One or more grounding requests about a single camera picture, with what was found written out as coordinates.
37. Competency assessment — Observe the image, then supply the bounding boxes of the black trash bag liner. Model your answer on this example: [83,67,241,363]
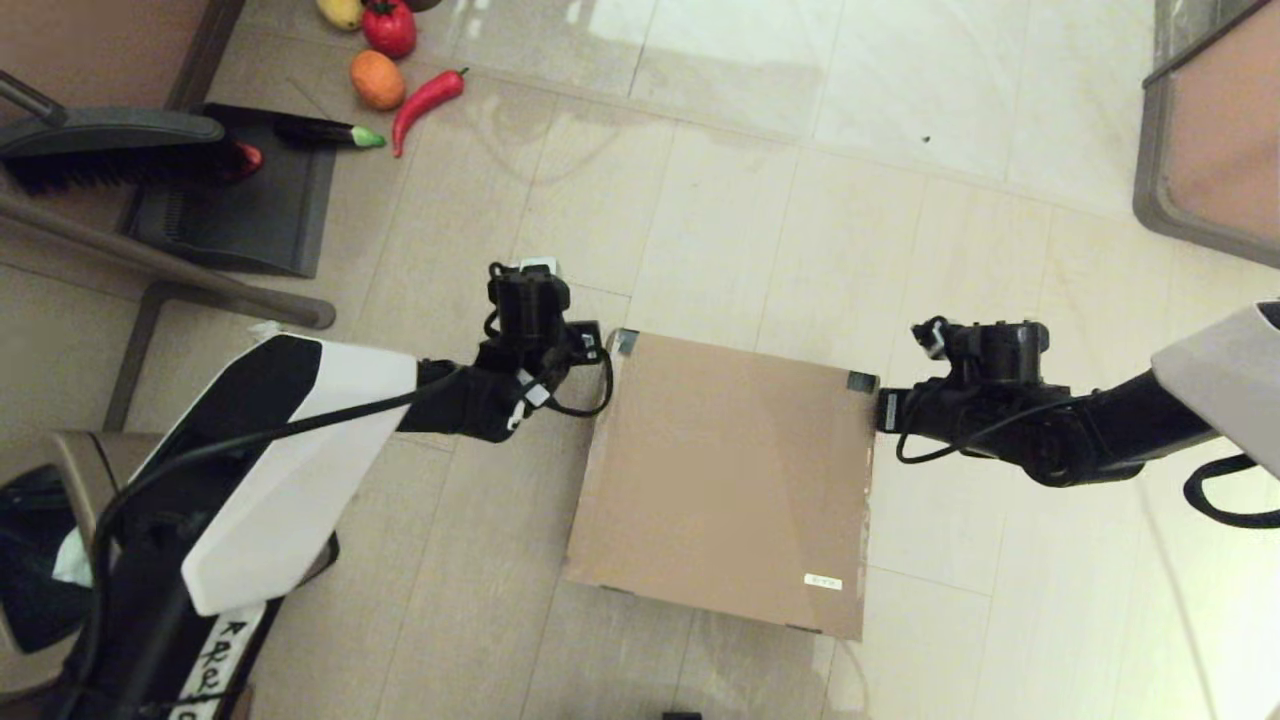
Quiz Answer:
[0,465,101,656]

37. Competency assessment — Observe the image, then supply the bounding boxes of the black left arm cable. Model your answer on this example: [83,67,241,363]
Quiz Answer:
[75,365,471,701]

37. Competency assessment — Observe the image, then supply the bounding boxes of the thick black cable loop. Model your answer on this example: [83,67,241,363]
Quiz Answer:
[1183,454,1280,530]

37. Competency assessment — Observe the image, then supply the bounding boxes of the white paper waste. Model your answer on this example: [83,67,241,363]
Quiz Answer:
[52,527,98,589]

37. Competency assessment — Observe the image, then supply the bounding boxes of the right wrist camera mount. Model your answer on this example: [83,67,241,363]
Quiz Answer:
[910,316,1052,389]

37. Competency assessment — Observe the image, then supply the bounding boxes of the orange toy fruit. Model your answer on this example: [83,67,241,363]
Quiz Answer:
[350,50,408,112]

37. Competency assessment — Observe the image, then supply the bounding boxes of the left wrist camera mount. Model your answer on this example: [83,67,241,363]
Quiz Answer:
[484,257,574,348]

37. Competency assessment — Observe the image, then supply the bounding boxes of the brown table grey rim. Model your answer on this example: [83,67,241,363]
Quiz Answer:
[1130,0,1280,271]

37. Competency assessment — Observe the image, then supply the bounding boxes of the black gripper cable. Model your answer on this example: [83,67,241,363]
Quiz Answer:
[543,342,615,420]
[894,395,1086,467]

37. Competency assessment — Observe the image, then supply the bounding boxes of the red toy chili pepper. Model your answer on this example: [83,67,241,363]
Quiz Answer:
[392,68,469,160]

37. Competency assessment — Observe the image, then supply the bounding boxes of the brown plastic trash bin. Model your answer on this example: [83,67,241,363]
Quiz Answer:
[0,430,341,698]

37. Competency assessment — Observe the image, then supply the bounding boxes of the brown metal pole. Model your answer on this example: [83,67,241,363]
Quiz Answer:
[0,190,338,332]

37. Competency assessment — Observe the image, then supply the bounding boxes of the red toy tomato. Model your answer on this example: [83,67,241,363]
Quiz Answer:
[362,0,419,61]

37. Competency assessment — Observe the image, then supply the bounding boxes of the brown table grey legs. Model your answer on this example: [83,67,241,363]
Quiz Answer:
[0,0,251,433]

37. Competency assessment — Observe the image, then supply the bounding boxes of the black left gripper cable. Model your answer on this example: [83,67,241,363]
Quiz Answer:
[543,342,615,420]

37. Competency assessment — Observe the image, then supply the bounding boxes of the dark purple toy eggplant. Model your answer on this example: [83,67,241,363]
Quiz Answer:
[275,117,389,152]

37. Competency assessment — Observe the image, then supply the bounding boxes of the brown cardboard shoe box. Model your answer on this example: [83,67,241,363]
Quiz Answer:
[562,327,882,642]

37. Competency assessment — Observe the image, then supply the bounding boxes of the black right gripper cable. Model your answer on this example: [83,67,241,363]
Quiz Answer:
[894,395,1086,467]

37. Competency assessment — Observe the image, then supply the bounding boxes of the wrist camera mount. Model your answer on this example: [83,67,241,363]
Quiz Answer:
[484,257,574,348]
[910,316,1052,389]

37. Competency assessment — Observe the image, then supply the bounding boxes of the dark grey dustpan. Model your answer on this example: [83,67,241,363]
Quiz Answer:
[122,103,339,281]

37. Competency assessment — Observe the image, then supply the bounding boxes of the black broom brush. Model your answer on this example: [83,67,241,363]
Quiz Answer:
[0,70,246,196]

